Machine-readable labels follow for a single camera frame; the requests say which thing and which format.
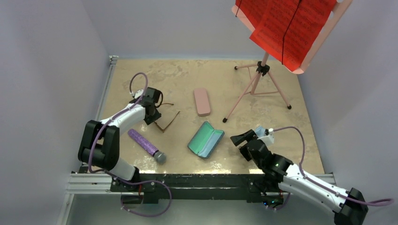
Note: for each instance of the aluminium frame rail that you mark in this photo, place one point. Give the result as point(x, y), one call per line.
point(83, 182)

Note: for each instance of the light blue cloth in case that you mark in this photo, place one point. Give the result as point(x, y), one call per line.
point(211, 144)

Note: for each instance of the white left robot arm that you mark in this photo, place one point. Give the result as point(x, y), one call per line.
point(100, 144)

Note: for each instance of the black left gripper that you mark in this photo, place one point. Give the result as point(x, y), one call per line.
point(156, 116)

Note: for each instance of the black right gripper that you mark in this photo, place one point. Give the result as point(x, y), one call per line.
point(247, 136)

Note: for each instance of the grey glasses case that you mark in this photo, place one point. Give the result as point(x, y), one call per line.
point(198, 141)

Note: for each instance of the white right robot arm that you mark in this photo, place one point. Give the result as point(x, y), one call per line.
point(344, 205)

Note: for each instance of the crumpled light blue cloth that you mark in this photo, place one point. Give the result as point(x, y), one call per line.
point(260, 131)

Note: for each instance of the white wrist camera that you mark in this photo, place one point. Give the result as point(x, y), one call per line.
point(267, 136)
point(137, 94)

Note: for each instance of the red sheet music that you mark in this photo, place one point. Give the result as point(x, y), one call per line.
point(286, 29)

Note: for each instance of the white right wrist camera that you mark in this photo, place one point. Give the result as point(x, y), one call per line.
point(267, 136)

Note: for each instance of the pink glasses case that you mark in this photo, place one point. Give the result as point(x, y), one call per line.
point(202, 102)

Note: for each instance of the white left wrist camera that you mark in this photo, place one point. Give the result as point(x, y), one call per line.
point(137, 94)

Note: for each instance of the brown frame glasses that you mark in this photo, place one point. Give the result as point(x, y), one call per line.
point(169, 113)

